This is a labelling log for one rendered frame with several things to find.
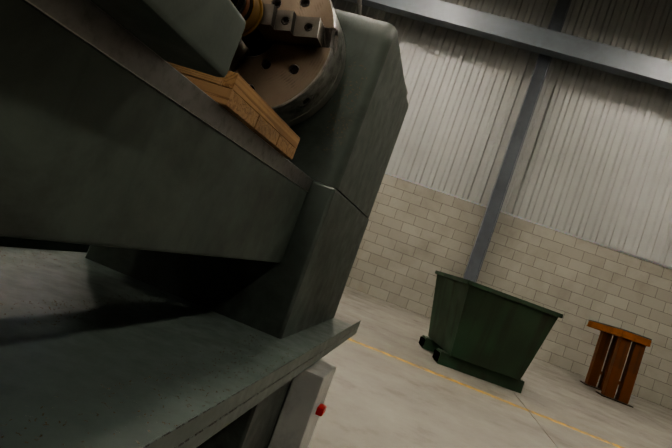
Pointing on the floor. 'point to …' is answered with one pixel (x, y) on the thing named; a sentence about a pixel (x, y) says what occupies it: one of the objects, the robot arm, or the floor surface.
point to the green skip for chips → (485, 331)
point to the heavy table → (615, 361)
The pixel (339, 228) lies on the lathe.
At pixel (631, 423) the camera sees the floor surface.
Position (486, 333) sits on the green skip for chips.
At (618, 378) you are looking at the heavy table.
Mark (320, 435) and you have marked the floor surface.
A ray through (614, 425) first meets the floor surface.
